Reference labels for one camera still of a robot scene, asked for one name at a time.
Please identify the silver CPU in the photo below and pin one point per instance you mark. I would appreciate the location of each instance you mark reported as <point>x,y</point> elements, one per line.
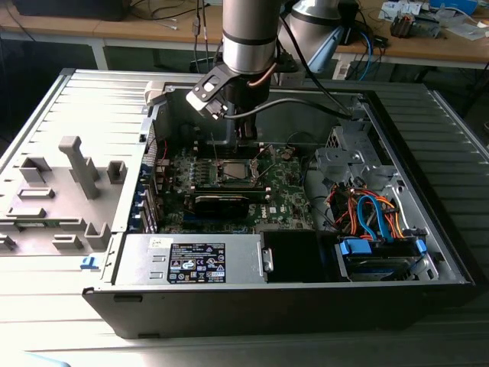
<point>236,171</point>

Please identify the metal socket locking lever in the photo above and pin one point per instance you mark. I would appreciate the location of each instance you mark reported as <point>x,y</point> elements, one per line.
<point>263,171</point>
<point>214,147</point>

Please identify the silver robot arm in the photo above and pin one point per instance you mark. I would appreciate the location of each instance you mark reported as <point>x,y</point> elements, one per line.
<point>248,38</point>

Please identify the CPU socket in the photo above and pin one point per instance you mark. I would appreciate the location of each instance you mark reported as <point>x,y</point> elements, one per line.
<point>219,177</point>

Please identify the finned CPU cooler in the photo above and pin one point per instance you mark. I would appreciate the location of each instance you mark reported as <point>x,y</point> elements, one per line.
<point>403,25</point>

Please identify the round coin cell battery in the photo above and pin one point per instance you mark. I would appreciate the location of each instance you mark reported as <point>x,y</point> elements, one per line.
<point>287,154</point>

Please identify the pale blue flat panel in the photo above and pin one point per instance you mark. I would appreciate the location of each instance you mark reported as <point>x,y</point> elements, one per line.
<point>324,47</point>

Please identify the green Dell motherboard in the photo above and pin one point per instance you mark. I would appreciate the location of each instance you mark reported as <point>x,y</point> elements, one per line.
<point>284,183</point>

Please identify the black Quadro graphics card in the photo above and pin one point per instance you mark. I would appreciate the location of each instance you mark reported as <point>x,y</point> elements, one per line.
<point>221,209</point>

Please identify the metal drive cage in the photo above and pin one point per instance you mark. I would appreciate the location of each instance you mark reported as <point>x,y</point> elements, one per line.
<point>344,158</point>

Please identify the blue card retention latches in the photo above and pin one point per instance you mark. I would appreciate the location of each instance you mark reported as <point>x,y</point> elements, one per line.
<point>142,174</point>

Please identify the black monitor stand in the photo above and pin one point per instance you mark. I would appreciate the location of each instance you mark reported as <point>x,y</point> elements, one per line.
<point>347,23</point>

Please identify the black plastic shroud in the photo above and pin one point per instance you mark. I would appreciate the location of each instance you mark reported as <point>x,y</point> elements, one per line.
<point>290,256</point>

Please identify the grey parts rack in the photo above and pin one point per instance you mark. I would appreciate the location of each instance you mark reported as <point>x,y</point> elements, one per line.
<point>82,168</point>

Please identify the black equipment box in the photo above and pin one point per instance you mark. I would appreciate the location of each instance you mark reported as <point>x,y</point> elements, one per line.
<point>68,9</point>

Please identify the long wooden desk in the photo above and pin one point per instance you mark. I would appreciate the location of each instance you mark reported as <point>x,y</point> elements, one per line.
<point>57,25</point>

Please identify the silver power supply unit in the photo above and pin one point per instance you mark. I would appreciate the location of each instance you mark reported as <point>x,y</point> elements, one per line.
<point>145,262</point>

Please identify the black and grey PC case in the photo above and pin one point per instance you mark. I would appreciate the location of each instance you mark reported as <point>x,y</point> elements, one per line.
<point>267,311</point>

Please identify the hard disk in blue carrier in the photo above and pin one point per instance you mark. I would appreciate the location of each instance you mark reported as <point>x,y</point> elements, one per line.
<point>382,268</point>

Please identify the small blue plastic clip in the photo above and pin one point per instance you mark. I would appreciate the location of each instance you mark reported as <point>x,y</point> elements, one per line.
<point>88,263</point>

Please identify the blue box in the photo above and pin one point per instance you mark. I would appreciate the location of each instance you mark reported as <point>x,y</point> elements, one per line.
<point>452,4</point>

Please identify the clear plastic bag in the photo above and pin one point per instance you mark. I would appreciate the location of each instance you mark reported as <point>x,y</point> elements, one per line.
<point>468,28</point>

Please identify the pale blue rounded object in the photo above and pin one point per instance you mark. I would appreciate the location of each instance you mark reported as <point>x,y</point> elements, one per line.
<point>46,361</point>

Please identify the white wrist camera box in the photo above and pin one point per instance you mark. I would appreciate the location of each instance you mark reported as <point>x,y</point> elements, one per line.
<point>200,102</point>

